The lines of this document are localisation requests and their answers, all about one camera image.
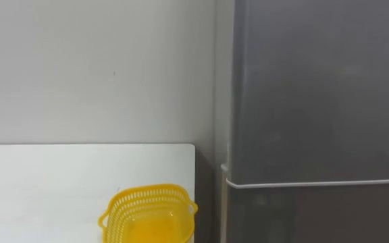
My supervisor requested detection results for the yellow plastic basket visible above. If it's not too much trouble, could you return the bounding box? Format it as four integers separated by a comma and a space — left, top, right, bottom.
97, 184, 199, 243

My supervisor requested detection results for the grey fridge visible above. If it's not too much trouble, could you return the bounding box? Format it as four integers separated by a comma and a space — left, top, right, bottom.
219, 0, 389, 243

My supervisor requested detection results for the white table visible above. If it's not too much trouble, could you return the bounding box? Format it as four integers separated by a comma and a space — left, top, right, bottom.
0, 143, 197, 243

